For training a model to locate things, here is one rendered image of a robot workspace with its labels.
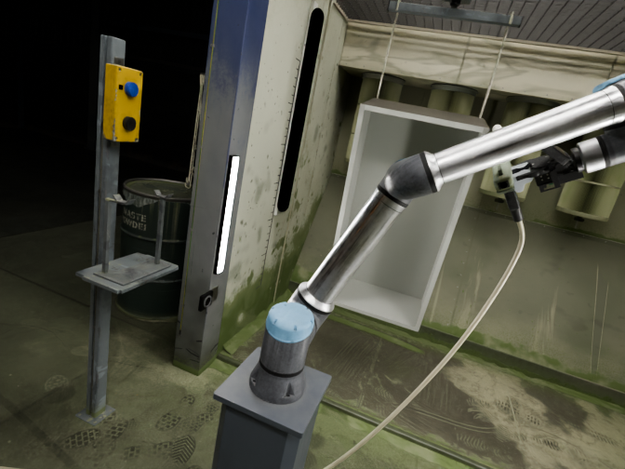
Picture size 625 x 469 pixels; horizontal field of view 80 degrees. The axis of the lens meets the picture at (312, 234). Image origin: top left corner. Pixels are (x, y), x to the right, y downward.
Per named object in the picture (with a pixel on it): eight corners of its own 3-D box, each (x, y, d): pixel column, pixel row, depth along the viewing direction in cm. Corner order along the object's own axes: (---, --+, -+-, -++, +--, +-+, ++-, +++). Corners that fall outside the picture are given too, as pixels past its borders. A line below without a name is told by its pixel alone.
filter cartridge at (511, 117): (513, 211, 306) (550, 108, 286) (527, 219, 272) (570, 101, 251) (468, 201, 313) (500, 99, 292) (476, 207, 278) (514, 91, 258)
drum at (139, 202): (100, 293, 276) (106, 177, 252) (171, 278, 321) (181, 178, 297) (140, 330, 243) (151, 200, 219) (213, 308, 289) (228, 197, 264)
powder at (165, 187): (110, 181, 253) (110, 180, 253) (180, 182, 295) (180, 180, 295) (151, 203, 223) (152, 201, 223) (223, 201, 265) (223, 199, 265)
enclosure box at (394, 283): (338, 274, 265) (373, 98, 210) (421, 300, 251) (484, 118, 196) (323, 301, 235) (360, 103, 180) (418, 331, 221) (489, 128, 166)
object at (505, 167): (531, 238, 109) (509, 170, 101) (512, 242, 112) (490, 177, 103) (517, 170, 146) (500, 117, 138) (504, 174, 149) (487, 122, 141)
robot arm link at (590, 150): (600, 144, 97) (591, 132, 105) (578, 151, 100) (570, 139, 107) (607, 173, 101) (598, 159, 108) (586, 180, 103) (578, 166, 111)
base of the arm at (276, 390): (292, 413, 114) (298, 386, 112) (238, 389, 120) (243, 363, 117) (312, 379, 132) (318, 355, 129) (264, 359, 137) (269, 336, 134)
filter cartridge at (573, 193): (546, 223, 273) (591, 106, 252) (549, 220, 303) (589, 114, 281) (605, 239, 255) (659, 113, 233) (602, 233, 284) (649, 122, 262)
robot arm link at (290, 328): (251, 363, 117) (260, 314, 113) (272, 338, 134) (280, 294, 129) (297, 380, 114) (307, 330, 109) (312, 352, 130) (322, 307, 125)
